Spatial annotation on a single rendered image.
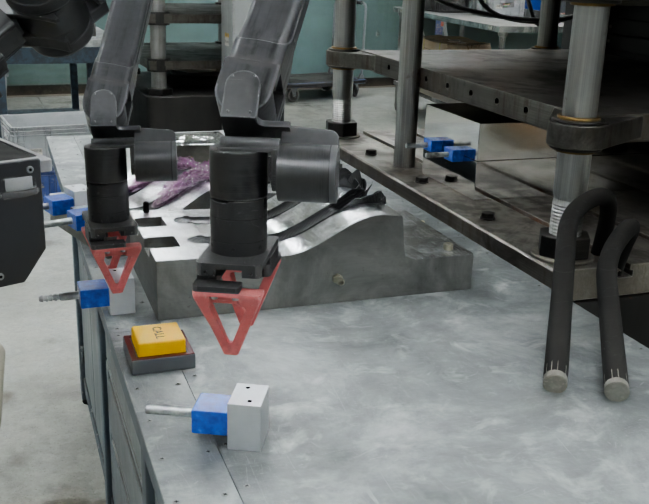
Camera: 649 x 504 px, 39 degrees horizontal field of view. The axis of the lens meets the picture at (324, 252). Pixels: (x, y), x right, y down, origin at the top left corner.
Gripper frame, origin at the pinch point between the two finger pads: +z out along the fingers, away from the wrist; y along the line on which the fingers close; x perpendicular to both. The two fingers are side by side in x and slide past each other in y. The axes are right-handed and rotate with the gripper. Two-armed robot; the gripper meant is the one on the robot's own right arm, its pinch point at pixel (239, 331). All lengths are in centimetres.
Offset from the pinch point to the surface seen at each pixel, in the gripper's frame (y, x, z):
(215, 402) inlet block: 0.2, 2.7, 8.5
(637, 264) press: 76, -57, 14
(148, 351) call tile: 14.6, 14.7, 9.9
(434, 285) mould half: 50, -21, 11
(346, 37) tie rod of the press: 178, 7, -16
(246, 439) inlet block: -2.2, -1.2, 11.3
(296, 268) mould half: 39.3, -0.2, 6.3
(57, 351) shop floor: 182, 101, 91
